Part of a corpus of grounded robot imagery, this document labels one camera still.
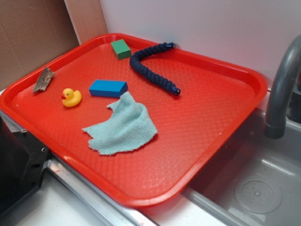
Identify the green wooden block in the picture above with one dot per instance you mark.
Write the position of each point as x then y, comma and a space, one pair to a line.
121, 49

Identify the brown cardboard panel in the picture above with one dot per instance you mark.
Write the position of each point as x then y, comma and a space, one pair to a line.
34, 32

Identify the brown wood bark piece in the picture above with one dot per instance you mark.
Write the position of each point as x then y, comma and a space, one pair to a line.
43, 80

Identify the grey plastic sink basin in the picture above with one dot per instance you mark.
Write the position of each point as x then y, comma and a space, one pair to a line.
251, 181

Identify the grey toy faucet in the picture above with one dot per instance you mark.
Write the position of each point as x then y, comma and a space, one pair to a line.
285, 96

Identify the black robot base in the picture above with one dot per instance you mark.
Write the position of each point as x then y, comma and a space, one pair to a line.
23, 159

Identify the red plastic tray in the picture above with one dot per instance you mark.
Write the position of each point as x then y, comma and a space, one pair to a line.
216, 97

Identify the yellow rubber duck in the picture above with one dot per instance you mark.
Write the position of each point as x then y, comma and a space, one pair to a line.
71, 98

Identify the light teal cloth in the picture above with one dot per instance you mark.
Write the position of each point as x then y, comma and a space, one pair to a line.
129, 128

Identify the blue rectangular block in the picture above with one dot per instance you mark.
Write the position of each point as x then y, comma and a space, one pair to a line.
106, 88

